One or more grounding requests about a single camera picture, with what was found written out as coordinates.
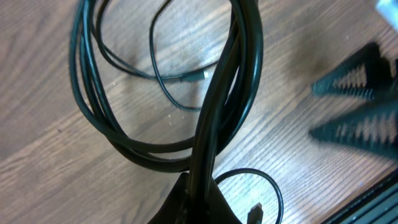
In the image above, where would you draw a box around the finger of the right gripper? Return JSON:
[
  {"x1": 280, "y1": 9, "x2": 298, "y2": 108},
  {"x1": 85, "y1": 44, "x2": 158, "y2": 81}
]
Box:
[
  {"x1": 311, "y1": 42, "x2": 396, "y2": 100},
  {"x1": 309, "y1": 104, "x2": 397, "y2": 157}
]

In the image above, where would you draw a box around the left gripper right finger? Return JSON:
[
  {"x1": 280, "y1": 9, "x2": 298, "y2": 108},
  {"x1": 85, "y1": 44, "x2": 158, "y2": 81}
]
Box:
[{"x1": 208, "y1": 179, "x2": 241, "y2": 224}]

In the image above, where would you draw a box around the black USB cable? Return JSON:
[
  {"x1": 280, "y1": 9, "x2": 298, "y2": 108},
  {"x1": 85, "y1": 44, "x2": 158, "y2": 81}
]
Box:
[{"x1": 68, "y1": 0, "x2": 284, "y2": 224}]

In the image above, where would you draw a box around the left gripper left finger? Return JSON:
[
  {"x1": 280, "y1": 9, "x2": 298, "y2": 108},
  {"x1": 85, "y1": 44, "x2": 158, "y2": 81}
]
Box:
[{"x1": 148, "y1": 172, "x2": 188, "y2": 224}]

